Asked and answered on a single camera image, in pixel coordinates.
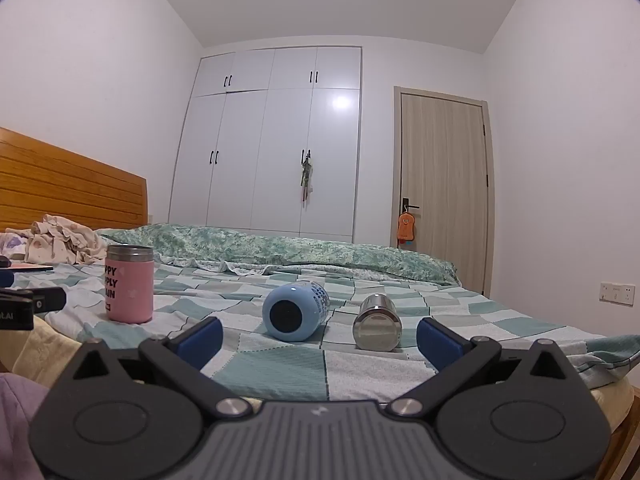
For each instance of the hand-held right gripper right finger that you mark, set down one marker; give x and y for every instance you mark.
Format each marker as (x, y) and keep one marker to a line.
(440, 342)

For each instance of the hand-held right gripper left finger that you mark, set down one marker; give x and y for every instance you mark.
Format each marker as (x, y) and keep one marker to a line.
(202, 340)

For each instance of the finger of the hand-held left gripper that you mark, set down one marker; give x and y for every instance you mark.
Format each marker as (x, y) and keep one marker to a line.
(47, 298)
(5, 277)

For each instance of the stainless steel cup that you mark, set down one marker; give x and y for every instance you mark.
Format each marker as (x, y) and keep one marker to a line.
(377, 325)

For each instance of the light blue cup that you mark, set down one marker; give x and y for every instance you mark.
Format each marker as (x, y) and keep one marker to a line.
(295, 312)

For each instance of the pink cup with steel lid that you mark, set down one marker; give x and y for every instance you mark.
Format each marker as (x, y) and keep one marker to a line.
(130, 285)

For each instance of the red flat book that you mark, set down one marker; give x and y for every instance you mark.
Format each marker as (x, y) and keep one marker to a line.
(30, 266)

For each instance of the purple printed pillow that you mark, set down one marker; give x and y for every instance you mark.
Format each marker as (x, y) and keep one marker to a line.
(12, 246)

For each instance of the yellow blanket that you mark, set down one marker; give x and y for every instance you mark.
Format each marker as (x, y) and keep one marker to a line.
(30, 350)

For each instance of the pile of cream clothes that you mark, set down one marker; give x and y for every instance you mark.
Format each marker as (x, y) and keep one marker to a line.
(60, 242)

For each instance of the wooden headboard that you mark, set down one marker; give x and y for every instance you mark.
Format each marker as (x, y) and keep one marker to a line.
(65, 190)

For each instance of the purple cloth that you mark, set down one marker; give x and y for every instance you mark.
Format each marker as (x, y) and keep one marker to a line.
(17, 425)

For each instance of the green floral quilt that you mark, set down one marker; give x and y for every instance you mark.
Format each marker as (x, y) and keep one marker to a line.
(280, 250)

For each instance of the orange hanging toy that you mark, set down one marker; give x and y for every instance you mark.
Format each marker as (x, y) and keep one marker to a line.
(405, 227)

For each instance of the beige wooden door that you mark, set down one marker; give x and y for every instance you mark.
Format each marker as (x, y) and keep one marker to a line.
(442, 185)

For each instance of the white wardrobe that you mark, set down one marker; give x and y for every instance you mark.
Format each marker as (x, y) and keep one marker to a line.
(265, 160)

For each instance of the white wall socket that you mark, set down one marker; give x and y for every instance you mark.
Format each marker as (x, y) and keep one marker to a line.
(617, 293)

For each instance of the wooden bed frame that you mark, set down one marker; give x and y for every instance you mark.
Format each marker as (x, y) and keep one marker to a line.
(625, 440)

